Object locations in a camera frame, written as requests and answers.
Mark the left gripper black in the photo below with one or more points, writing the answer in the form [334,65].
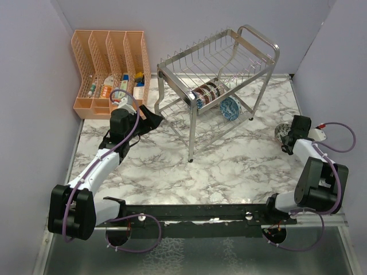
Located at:
[151,121]

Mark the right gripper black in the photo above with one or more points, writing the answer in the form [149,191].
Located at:
[284,140]

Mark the blue triangle pattern bowl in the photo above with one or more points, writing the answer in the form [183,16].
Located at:
[200,102]

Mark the pink dotted pattern bowl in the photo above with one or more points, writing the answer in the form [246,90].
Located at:
[207,94]

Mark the stainless steel dish rack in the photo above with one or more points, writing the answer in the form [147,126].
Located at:
[241,63]

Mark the blue floral bowl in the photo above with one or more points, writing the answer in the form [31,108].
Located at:
[231,108]

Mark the brown geometric pattern bowl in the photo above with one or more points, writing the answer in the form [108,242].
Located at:
[215,90]

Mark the red diamond pattern bowl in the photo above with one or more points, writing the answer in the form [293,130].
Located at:
[199,92]

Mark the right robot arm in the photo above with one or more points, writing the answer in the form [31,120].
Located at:
[322,183]

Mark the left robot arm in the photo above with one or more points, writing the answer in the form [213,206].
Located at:
[86,186]

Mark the green white box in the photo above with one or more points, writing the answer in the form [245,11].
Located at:
[124,82]

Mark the white glue tube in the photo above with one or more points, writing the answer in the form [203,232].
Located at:
[92,89]

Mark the orange plastic file organizer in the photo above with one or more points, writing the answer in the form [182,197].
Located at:
[100,53]

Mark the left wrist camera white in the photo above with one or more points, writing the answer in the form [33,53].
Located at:
[125,103]

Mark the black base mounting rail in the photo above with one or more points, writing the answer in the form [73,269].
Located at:
[161,221]

